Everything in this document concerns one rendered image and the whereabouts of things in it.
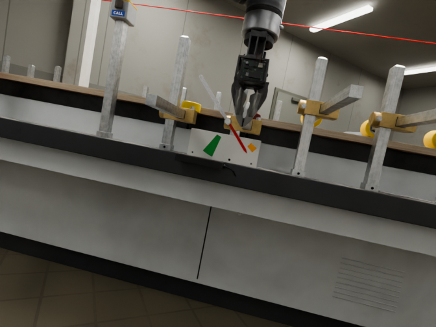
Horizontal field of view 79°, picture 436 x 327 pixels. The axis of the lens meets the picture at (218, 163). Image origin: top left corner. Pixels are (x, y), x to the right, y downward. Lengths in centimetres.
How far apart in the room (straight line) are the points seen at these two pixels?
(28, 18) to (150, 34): 168
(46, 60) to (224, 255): 410
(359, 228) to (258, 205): 36
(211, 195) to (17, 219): 107
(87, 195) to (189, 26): 426
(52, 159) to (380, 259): 144
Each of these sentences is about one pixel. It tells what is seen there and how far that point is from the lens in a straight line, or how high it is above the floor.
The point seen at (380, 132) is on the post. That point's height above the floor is 90.
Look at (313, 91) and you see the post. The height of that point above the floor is 100.
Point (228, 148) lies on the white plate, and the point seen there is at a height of 75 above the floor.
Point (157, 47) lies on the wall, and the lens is 501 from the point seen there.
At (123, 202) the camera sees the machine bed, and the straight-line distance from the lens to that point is 136.
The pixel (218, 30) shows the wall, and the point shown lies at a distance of 552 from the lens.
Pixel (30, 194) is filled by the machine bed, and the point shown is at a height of 33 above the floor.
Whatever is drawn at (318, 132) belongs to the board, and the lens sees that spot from 116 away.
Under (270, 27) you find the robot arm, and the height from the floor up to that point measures 104.
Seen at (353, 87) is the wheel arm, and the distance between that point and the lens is 73.
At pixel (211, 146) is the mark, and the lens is 97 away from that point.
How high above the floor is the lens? 76
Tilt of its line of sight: 4 degrees down
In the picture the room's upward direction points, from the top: 11 degrees clockwise
